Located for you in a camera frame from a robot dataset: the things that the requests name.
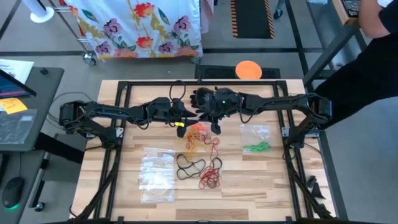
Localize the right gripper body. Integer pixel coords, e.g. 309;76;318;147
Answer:
205;86;246;135

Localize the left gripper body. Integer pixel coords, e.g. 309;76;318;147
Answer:
150;96;187;138

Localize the clear plastic zip bag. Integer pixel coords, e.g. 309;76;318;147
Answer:
239;124;274;155
186;121;215;138

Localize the pile of coloured rubber bands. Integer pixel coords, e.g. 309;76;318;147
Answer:
183;130;203;160

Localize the black work glove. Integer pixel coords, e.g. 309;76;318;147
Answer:
190;87;218;113

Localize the black grate floor mat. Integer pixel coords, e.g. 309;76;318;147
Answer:
195;64;281;80

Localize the orange disc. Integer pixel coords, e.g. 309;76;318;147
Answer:
235;60;263;80

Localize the pile of clear plastic bags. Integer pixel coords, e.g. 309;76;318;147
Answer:
139;147;177;204

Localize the floral print cloth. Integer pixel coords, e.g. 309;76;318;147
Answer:
63;0;203;62

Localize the black hazard-striped floor mat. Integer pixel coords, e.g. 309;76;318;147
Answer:
230;0;276;40

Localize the pink cloth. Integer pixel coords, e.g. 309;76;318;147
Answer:
200;0;215;34

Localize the wood-topped grey workbench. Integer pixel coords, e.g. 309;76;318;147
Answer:
303;0;363;90

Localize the black office desk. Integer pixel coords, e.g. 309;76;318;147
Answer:
0;67;65;153

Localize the person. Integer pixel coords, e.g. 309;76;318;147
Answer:
313;0;398;130

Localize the grey plastic sleeve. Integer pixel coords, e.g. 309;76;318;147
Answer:
0;108;38;146

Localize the white paper sheet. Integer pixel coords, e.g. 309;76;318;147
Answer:
0;58;35;85

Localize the yellow sticky note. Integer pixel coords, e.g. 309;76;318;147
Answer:
0;97;29;115

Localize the black pole white base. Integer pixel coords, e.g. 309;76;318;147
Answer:
21;0;55;24

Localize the black computer monitor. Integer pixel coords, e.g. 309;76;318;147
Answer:
0;68;37;100

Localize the black parts tray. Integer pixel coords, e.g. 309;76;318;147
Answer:
341;0;361;18

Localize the black computer mouse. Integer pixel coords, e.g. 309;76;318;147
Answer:
1;176;25;210

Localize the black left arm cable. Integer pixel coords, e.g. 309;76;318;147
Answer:
169;81;187;103

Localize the black aluminium table frame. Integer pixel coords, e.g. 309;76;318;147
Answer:
74;80;335;224

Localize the metal wire rack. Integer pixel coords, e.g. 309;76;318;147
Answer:
46;0;98;66

